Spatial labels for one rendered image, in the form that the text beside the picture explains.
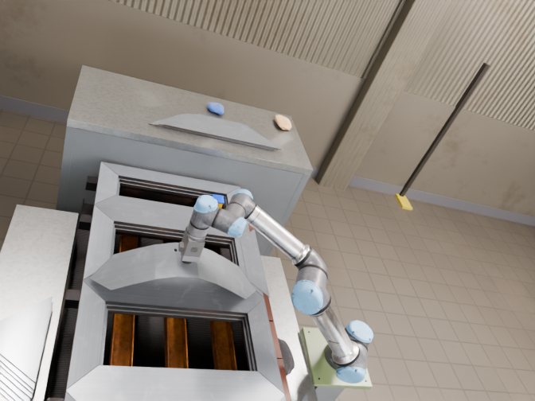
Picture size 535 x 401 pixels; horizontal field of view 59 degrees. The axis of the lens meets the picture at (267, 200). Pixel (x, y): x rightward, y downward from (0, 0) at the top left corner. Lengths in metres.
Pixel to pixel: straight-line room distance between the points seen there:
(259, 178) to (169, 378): 1.31
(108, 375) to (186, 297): 0.45
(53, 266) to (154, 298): 0.46
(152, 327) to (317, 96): 2.73
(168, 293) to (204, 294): 0.15
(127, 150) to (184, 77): 1.69
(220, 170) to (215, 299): 0.85
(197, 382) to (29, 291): 0.74
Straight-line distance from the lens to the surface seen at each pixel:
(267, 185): 2.72
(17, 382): 1.82
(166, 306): 1.94
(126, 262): 1.92
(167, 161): 2.56
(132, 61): 4.07
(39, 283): 2.09
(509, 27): 4.79
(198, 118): 2.71
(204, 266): 1.89
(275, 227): 1.81
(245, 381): 1.84
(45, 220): 2.34
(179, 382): 1.76
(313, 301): 1.76
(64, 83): 4.24
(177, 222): 2.28
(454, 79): 4.76
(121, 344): 2.03
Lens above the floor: 2.34
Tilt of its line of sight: 34 degrees down
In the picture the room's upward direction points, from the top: 25 degrees clockwise
